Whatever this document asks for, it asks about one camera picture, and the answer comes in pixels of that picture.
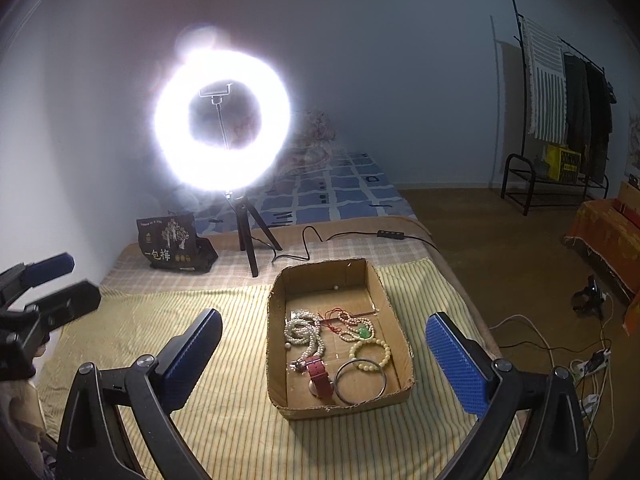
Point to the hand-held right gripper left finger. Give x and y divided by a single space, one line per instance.
190 360

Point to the black floor device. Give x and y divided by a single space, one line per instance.
587 297

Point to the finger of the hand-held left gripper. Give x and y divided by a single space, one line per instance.
47 266
70 302

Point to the striped white towel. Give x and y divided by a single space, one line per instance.
542 85

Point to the floral cloth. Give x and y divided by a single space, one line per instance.
315 130

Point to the black garment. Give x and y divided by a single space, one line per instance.
599 120

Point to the blue patterned blanket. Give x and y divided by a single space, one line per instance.
350 185

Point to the black clothes rack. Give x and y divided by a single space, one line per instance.
506 180

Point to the black snack bag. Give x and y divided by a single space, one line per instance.
170 245

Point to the dark green garment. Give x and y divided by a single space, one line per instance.
577 105

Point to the person's left forearm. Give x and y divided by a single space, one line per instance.
25 410

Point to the white power strip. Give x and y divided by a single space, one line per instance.
582 367

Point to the wooden board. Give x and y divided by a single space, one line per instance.
629 195

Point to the orange covered furniture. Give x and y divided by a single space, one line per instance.
605 240

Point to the yellow striped cloth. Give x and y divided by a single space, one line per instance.
240 435

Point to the blue bangle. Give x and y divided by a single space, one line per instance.
335 382

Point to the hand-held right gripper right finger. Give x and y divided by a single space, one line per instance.
455 360

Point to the wall poster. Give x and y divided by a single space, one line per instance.
635 140

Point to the phone holder clamp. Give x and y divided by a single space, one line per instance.
216 91

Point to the cardboard box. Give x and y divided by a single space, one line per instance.
345 407

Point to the beige plaid sheet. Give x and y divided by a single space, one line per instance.
125 280

